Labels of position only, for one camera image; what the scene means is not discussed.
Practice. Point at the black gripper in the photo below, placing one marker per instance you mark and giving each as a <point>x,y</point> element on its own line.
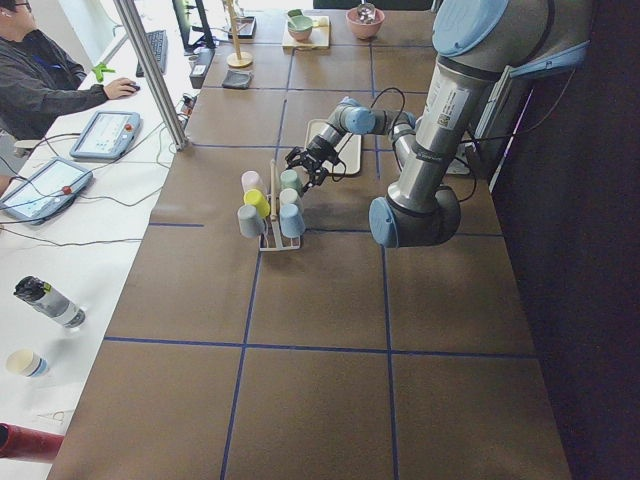
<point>317,148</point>

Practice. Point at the green cup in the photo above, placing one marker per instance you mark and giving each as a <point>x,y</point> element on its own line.
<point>289,179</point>

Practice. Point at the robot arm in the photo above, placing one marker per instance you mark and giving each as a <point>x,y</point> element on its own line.
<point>349,117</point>
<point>475,41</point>

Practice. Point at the cream white cup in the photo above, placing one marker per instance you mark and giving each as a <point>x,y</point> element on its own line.
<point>291,196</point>

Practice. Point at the cream rabbit tray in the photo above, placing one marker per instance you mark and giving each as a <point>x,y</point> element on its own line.
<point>349,150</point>

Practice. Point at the light blue cup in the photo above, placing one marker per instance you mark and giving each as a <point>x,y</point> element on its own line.
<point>291,221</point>

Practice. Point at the pink cup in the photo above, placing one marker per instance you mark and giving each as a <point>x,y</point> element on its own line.
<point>251,180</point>

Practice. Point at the yellow cup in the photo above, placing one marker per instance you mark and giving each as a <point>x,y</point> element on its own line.
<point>257,199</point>

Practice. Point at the grey cup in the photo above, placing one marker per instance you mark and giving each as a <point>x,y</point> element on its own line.
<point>251,224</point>

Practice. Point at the paper cup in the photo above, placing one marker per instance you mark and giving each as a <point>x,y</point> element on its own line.
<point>27,363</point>

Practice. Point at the grey folded cloth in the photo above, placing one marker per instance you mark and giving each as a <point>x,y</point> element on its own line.
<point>237,80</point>

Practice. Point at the wooden stand with round base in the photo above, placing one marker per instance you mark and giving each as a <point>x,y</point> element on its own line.
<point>239,58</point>

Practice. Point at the wooden cutting board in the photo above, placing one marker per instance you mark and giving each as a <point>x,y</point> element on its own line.
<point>318,39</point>

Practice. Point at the green bowl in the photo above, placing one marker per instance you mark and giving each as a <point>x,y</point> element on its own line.
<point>300,27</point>

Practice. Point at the pink bowl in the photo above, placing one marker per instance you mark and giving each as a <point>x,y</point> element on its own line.
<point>364,29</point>

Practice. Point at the computer monitor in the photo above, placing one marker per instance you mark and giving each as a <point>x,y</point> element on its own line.
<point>193,25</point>

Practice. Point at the black keyboard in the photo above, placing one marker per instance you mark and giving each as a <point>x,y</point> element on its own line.
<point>158,43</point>

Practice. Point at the upper teach pendant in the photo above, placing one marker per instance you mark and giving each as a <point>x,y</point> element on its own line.
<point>107,136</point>

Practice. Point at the teach pendant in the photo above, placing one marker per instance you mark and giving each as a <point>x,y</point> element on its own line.
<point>107,136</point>
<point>47,192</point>

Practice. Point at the green clamp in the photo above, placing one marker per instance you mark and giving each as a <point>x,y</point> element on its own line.
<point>100,70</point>

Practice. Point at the lower teach pendant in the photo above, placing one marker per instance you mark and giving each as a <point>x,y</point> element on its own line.
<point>47,192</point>

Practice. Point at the seated person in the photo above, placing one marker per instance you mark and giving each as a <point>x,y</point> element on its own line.
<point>39,80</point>

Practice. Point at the plastic water bottle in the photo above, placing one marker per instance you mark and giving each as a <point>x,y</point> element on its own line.
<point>44,298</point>

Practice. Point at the red cylinder object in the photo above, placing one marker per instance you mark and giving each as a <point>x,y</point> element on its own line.
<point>30,445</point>

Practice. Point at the white wire cup rack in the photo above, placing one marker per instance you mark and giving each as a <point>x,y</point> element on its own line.
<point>273,240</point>

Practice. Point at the aluminium frame post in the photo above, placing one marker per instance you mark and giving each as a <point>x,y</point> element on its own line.
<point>134,28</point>

